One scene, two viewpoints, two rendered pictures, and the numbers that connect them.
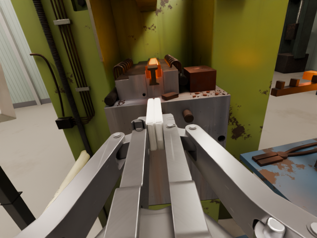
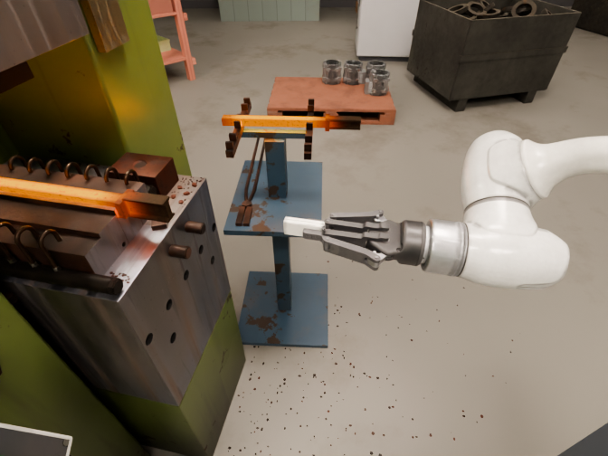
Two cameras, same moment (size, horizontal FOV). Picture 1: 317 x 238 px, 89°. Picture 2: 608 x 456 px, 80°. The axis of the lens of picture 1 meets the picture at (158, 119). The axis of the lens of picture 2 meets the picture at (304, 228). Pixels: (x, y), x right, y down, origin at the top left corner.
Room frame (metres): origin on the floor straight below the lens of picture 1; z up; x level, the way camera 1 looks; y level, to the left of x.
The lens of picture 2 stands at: (0.07, 0.46, 1.42)
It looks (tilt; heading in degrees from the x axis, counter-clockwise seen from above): 42 degrees down; 281
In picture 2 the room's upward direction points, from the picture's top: straight up
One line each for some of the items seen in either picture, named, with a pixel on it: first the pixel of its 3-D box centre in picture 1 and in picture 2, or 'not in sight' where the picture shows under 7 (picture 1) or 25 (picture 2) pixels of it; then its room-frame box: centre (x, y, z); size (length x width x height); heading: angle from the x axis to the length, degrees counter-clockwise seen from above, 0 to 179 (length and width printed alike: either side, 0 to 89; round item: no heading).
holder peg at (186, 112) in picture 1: (187, 115); (194, 227); (0.43, -0.09, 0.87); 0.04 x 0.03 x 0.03; 179
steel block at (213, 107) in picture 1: (165, 124); (92, 276); (0.73, -0.03, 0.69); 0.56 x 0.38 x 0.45; 179
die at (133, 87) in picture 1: (148, 73); (28, 213); (0.72, 0.02, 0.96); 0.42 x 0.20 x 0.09; 179
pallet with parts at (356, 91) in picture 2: not in sight; (330, 89); (0.44, -2.75, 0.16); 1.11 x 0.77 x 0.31; 11
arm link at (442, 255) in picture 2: not in sight; (440, 246); (-0.07, 0.01, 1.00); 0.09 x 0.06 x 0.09; 89
